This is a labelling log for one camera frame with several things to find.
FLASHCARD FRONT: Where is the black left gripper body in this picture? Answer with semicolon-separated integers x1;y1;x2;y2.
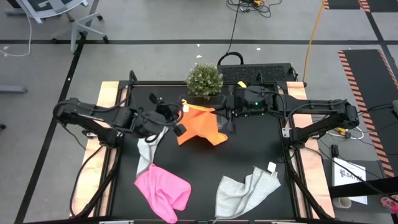
132;110;177;138

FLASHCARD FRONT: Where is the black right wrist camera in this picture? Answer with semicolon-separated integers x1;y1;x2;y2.
259;90;279;111

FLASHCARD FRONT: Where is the black hanging cable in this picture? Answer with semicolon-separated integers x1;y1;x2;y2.
226;0;241;55

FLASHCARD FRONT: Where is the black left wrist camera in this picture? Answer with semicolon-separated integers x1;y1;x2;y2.
148;92;185;127

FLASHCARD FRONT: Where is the wooden table side board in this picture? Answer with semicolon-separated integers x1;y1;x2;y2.
285;81;336;218
70;81;121;217

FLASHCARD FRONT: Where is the small orange striped floor mat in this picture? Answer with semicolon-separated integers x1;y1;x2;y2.
322;0;398;13

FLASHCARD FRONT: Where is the clear plastic bin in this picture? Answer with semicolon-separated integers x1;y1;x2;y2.
179;93;230;131

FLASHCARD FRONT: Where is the orange microfiber towel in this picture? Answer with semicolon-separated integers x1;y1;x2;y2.
176;99;229;147

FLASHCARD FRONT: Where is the grey waffle towel with tag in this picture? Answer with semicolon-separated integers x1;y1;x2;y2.
213;161;282;220

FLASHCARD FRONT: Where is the black aluminium table frame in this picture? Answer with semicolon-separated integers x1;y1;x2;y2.
70;70;335;224

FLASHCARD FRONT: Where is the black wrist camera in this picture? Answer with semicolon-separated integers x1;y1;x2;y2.
148;92;185;127
259;90;279;111

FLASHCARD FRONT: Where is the black cable loop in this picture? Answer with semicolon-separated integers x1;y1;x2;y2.
216;51;245;67

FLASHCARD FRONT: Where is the black perforated computer case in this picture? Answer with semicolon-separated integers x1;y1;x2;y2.
217;63;296;83

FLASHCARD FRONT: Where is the pink microfiber towel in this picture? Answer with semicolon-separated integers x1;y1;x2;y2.
133;163;193;224

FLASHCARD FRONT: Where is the beige tape roll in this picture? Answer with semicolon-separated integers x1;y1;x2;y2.
332;196;353;210

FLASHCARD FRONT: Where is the grey desk foot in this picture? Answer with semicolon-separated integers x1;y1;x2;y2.
0;84;28;94

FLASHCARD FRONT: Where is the large orange striped floor mat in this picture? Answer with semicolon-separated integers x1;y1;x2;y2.
338;49;398;178

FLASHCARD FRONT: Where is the black floor cable bundle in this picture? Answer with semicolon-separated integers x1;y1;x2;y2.
226;0;283;19

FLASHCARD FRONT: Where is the artificial green potted plant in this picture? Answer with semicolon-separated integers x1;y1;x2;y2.
185;62;224;101

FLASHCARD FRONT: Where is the black bar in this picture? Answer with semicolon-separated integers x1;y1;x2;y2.
328;176;398;199

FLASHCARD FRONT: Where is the pink object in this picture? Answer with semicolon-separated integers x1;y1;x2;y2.
381;195;398;215

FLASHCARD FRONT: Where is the yellow hanging cable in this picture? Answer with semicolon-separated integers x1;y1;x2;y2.
302;0;326;83

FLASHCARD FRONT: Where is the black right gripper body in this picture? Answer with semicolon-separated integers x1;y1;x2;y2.
228;86;264;119

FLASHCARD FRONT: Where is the white printed booklet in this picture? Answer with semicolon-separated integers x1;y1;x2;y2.
331;157;368;205

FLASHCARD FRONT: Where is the grey office chair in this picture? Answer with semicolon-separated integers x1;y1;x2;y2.
4;0;109;52

